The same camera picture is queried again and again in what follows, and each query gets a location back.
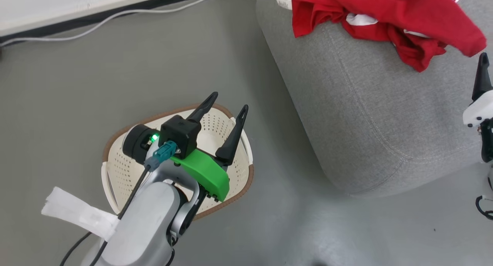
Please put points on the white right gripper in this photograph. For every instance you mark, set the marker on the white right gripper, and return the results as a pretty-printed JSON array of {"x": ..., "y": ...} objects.
[{"x": 477, "y": 112}]

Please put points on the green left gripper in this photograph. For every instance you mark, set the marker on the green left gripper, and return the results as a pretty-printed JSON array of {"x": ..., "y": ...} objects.
[{"x": 208, "y": 173}]

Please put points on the red shorts white stripes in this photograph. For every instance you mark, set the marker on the red shorts white stripes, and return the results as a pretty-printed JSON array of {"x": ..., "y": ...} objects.
[{"x": 418, "y": 52}]

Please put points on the red jersey black numbers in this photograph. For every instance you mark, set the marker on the red jersey black numbers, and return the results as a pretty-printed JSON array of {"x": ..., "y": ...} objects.
[{"x": 385, "y": 12}]

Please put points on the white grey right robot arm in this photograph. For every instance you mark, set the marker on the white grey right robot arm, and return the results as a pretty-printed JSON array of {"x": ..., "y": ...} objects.
[{"x": 487, "y": 143}]

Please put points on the beige perforated laundry basket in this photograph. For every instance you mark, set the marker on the beige perforated laundry basket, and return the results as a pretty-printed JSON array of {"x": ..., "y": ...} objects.
[{"x": 119, "y": 169}]

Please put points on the grey fabric sofa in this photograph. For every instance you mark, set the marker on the grey fabric sofa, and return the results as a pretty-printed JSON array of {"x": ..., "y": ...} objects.
[{"x": 366, "y": 112}]

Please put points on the black baseboard strip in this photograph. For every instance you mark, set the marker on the black baseboard strip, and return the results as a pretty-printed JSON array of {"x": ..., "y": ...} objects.
[{"x": 96, "y": 17}]

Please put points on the white tape strip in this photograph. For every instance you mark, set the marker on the white tape strip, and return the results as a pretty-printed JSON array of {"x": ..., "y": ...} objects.
[{"x": 77, "y": 212}]

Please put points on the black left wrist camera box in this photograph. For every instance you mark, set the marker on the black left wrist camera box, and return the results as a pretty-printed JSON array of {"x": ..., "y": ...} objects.
[{"x": 179, "y": 135}]

